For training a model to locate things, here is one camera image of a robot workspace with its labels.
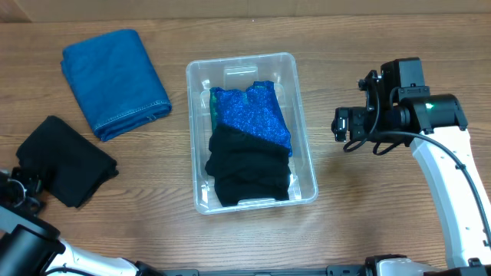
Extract clear plastic storage bin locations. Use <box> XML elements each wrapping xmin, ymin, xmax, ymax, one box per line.
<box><xmin>186</xmin><ymin>52</ymin><xmax>318</xmax><ymax>215</ymax></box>

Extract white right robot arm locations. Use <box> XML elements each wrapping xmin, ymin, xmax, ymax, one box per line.
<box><xmin>331</xmin><ymin>57</ymin><xmax>490</xmax><ymax>275</ymax></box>

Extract sparkly blue garment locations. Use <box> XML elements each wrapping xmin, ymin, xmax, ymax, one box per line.
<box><xmin>209</xmin><ymin>80</ymin><xmax>292</xmax><ymax>154</ymax></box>

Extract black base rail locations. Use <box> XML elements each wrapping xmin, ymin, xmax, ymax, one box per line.
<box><xmin>161</xmin><ymin>264</ymin><xmax>367</xmax><ymax>276</ymax></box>

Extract blue denim jeans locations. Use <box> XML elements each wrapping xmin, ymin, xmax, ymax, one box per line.
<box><xmin>61</xmin><ymin>29</ymin><xmax>172</xmax><ymax>142</ymax></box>

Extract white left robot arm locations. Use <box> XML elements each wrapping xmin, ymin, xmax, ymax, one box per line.
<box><xmin>1</xmin><ymin>168</ymin><xmax>162</xmax><ymax>276</ymax></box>

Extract black garment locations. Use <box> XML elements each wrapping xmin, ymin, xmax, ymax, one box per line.
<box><xmin>205</xmin><ymin>125</ymin><xmax>291</xmax><ymax>207</ymax></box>
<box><xmin>16</xmin><ymin>116</ymin><xmax>118</xmax><ymax>208</ymax></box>

